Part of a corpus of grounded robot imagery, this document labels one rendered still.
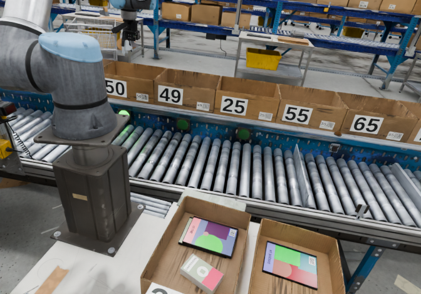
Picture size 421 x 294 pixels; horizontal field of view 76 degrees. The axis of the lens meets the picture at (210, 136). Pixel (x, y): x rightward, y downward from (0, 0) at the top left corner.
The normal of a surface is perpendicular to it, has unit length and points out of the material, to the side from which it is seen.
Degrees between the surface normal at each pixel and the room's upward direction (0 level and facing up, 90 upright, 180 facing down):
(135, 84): 90
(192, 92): 90
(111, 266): 0
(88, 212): 90
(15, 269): 0
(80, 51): 82
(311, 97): 90
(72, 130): 67
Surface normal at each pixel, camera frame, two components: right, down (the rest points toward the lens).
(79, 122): 0.23, 0.14
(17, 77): -0.10, 0.60
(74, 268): 0.09, -0.86
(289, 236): -0.27, 0.45
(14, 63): -0.07, 0.12
